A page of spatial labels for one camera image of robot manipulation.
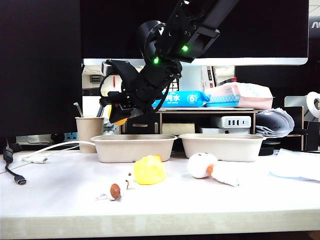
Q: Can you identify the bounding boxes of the white plush duck doll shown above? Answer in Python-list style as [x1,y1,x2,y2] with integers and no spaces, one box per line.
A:
[187,152,240,188]

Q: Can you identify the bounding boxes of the black camera cable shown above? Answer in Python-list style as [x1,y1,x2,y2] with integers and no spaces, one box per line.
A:
[98,72,126,101]

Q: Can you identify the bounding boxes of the blue power socket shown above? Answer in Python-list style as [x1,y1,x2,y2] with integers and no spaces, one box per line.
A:
[64,132,80,142]

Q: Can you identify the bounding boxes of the beige paper cup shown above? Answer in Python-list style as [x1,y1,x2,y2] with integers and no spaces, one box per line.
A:
[75,116,106,154]

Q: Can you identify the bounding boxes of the white tape roll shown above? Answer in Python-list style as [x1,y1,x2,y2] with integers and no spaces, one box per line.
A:
[306,91,320,118]

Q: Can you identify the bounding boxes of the silver flat tray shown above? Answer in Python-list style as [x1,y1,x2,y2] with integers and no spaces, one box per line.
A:
[16,134,66,146]

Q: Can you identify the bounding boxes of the cream box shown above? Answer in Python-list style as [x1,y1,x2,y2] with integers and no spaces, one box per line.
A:
[162,123,196,136]

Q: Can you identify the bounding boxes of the grey rolled paper stack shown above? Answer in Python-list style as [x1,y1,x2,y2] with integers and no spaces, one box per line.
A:
[254,107,295,138]

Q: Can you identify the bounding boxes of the white printed carton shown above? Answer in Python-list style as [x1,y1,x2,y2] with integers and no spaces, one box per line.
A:
[201,66,238,90]

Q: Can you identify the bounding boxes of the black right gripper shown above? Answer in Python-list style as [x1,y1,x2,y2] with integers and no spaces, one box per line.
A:
[99,62,182,125]

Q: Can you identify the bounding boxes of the round yellow duck doll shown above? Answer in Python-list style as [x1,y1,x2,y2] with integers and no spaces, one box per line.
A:
[107,104,129,125]

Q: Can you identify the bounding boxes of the pencil with silver tip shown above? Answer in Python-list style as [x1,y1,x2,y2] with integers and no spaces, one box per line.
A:
[73,102,84,118]

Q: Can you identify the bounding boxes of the black drawer wooden handle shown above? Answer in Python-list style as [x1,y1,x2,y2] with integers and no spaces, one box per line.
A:
[122,116,161,135]

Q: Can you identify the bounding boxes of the black AOC monitor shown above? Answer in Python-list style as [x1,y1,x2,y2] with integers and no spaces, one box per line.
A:
[234,14,320,108]

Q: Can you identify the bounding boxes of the white charger block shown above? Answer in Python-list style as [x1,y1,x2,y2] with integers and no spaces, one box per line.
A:
[218,116,252,130]

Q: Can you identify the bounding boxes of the white paper sheets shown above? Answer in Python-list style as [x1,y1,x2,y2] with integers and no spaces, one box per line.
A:
[267,148,320,182]

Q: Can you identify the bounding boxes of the pink tissue pack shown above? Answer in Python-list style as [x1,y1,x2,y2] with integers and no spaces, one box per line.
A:
[204,82,275,110]

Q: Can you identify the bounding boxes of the black tape holder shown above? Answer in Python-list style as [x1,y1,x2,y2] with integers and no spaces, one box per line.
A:
[301,119,320,152]

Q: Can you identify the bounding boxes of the white flat box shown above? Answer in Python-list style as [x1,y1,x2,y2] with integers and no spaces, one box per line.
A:
[199,127,251,135]

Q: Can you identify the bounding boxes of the black cable with plug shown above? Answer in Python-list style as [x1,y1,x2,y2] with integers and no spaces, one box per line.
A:
[3,143,28,186]

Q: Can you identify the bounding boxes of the yellow duck doll orange beak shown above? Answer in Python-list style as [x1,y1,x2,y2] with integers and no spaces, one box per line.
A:
[133,154,167,186]

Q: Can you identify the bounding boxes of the blue wet wipes pack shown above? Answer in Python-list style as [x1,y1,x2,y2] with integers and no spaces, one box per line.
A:
[151,90,211,108]

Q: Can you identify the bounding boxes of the grey metal plate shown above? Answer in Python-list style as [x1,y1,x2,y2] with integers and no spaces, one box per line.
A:
[284,96,309,108]

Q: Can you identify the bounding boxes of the black round base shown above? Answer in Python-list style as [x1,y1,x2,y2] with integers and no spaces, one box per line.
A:
[258,138,282,156]

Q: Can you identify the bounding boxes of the white cable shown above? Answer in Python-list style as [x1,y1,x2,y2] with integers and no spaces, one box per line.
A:
[21,140,97,165]

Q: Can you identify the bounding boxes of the large black monitor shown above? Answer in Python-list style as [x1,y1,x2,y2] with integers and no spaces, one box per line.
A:
[79,0,310,67]

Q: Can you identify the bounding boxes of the wooden desk shelf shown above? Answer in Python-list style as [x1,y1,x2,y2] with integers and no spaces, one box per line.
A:
[118,106,305,152]

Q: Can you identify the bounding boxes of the beige paper box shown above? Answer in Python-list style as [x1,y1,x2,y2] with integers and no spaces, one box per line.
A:
[90,134,178,164]
[177,133,266,163]

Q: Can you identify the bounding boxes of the small white brown dog doll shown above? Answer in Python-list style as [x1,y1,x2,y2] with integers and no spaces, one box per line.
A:
[95,172,137,202]

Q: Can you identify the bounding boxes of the dark screen panel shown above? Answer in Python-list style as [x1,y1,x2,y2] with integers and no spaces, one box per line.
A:
[0,0,83,151]

